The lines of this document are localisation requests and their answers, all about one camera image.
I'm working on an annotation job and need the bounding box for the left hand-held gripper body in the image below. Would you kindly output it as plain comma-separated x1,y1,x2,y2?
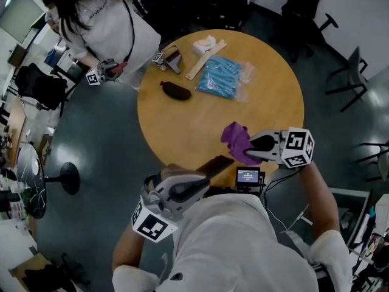
131,174,190,244

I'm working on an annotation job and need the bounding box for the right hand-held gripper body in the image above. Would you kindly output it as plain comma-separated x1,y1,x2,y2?
272,126,316,169

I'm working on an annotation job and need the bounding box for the purple cloth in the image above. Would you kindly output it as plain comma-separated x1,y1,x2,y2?
220,121,264,166

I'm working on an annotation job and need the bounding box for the black calculator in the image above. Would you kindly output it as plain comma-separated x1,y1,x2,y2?
196,155,235,178

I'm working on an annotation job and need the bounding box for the person's right forearm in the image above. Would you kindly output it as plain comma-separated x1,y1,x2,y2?
299,159,342,240

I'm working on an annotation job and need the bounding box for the person's left forearm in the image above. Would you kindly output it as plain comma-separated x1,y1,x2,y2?
112,223,147,274

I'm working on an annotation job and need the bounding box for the small black monitor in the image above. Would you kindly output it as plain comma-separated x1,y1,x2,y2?
235,166,266,194

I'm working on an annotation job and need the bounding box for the person's torso in white shirt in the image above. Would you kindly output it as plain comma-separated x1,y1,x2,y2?
112,193,354,292

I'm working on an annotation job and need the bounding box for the white T-shaped tool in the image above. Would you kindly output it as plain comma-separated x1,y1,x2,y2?
287,204,314,231

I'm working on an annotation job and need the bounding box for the plastic bag of blue items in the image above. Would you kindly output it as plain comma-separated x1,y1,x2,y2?
196,55,256,103

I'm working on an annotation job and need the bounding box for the black soft pouch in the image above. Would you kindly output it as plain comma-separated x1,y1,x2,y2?
159,80,193,102

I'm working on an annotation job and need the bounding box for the grey waste bin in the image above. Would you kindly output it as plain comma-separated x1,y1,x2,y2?
340,211,356,230

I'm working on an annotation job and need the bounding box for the grey chair with black legs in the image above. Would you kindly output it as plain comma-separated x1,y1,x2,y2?
354,141,389,182
325,46,369,113

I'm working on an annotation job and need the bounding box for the wooden ruler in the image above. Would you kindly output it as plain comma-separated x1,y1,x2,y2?
185,39,228,80

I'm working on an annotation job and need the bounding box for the white desk with clutter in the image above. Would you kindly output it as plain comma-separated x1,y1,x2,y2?
349,193,389,292

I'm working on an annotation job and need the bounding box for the black marble round table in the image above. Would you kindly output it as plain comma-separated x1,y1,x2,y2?
16,143,81,219

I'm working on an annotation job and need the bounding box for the tall black office chair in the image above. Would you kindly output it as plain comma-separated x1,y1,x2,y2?
270,0,340,64

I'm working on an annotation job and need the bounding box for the wooden desk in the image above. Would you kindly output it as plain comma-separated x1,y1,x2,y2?
7,97,27,167

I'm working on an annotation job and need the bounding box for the black mesh office chair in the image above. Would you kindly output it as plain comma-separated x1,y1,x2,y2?
14,62,80,117

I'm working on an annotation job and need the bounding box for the blue storage bin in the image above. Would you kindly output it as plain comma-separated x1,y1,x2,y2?
44,47,66,65

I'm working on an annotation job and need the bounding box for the grey metal frame table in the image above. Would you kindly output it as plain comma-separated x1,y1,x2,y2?
329,187,374,249

